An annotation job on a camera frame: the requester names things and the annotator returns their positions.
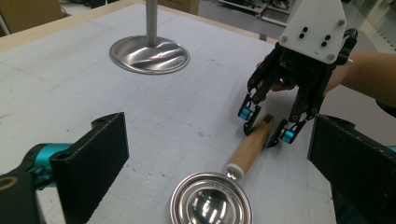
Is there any steel utensil stand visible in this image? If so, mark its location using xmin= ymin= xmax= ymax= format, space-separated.
xmin=108 ymin=0 xmax=191 ymax=76

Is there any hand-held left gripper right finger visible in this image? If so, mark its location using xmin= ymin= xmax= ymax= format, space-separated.
xmin=307 ymin=113 xmax=396 ymax=224

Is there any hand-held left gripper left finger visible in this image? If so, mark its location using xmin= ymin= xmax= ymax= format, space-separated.
xmin=49 ymin=111 xmax=130 ymax=224

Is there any large brown cardboard panel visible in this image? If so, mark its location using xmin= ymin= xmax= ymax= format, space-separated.
xmin=0 ymin=0 xmax=64 ymax=35

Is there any small brown cardboard box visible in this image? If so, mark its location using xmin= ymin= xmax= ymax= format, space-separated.
xmin=157 ymin=0 xmax=200 ymax=16

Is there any wooden-handled steel ladle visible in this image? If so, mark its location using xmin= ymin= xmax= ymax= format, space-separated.
xmin=169 ymin=113 xmax=276 ymax=224

